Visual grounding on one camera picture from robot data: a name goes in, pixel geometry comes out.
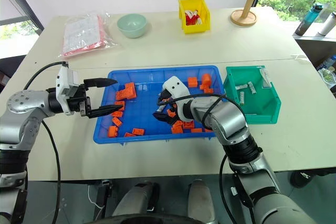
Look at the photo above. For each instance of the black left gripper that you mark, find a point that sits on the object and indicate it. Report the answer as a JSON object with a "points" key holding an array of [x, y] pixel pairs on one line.
{"points": [[77, 101]]}

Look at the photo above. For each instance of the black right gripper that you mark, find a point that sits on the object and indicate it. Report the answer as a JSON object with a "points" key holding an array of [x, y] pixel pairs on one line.
{"points": [[170, 99]]}

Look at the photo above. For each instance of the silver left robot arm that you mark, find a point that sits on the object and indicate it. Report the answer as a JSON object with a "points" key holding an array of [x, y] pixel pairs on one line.
{"points": [[23, 108]]}

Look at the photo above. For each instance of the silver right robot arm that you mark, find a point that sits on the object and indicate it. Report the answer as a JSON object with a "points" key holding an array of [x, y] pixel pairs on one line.
{"points": [[228, 121]]}

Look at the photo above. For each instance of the blue plastic bin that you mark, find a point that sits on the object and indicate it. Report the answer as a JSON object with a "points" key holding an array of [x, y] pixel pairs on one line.
{"points": [[147, 103]]}

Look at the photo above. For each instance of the yellow plastic bin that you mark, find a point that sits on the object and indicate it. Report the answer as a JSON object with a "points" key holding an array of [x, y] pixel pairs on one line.
{"points": [[195, 28]]}

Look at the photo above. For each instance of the green plastic bin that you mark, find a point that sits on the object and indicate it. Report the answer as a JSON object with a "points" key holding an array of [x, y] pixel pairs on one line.
{"points": [[252, 103]]}

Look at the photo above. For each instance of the orange toy brick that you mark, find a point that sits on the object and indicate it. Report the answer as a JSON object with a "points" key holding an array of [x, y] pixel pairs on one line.
{"points": [[171, 112], [177, 127], [129, 134], [192, 82], [117, 113], [120, 104], [117, 121], [138, 131], [208, 130], [206, 79], [204, 87], [188, 125], [113, 131], [209, 91], [197, 130]]}

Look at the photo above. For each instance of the large orange L-shaped brick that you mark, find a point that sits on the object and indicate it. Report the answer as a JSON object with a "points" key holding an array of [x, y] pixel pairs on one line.
{"points": [[126, 92]]}

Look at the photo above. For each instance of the clear plastic bag with papers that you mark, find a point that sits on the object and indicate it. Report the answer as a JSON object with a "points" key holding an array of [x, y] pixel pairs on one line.
{"points": [[84, 33]]}

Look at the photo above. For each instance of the pale green bowl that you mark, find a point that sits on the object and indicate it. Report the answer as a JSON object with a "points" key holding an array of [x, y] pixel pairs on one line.
{"points": [[131, 26]]}

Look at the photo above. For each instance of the silver battery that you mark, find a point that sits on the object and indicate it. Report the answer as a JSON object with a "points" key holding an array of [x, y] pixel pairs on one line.
{"points": [[252, 87], [241, 87], [242, 98]]}

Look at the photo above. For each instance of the grey robot leg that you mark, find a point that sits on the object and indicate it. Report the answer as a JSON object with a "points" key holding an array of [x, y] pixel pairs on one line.
{"points": [[134, 197], [199, 200]]}

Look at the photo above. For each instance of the black chair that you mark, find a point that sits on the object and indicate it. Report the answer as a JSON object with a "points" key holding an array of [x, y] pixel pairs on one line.
{"points": [[11, 72]]}

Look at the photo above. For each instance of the red and white items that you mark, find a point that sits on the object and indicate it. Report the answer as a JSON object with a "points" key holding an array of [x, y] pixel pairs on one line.
{"points": [[193, 17]]}

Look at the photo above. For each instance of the black table clamp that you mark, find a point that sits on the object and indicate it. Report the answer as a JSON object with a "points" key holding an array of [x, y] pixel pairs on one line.
{"points": [[105, 195]]}

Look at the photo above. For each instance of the white label card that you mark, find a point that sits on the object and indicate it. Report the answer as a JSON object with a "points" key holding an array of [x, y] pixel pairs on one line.
{"points": [[266, 78]]}

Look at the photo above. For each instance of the dark rounded robot torso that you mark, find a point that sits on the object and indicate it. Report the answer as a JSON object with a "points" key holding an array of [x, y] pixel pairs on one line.
{"points": [[152, 220]]}

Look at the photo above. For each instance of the black chair wheel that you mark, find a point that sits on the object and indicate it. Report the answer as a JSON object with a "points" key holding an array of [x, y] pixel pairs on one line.
{"points": [[302, 179]]}

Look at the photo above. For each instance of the grey side shelf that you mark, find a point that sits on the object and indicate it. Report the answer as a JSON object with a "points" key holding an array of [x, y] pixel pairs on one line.
{"points": [[315, 48]]}

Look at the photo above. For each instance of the dark bottle with blue cap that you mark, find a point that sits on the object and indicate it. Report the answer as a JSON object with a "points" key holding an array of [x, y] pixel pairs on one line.
{"points": [[305, 22]]}

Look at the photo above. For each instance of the clear plastic bottles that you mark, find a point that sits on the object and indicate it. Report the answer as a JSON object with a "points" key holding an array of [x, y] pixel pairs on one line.
{"points": [[328, 72]]}

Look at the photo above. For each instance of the white bottle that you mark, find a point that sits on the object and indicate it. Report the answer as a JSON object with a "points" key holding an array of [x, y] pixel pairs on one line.
{"points": [[326, 24]]}

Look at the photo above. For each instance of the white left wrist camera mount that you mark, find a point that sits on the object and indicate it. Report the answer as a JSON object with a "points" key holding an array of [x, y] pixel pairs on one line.
{"points": [[65, 82]]}

